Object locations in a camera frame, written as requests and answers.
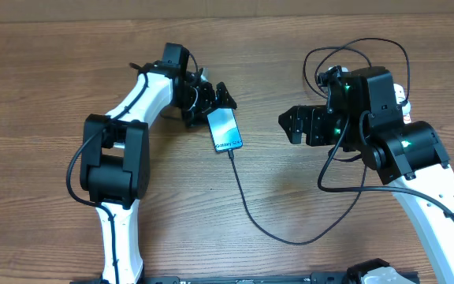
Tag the Samsung Galaxy smartphone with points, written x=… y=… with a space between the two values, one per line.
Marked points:
x=224 y=130

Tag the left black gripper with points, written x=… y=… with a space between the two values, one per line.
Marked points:
x=208 y=102

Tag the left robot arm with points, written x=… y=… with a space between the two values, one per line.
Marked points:
x=110 y=171

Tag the cardboard wall panel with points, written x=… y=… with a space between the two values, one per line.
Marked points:
x=16 y=11

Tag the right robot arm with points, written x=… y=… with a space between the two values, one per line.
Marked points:
x=363 y=114

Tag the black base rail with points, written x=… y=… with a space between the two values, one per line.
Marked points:
x=313 y=278

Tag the white power strip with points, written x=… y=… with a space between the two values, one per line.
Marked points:
x=401 y=100

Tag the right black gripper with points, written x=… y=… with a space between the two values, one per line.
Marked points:
x=299 y=117

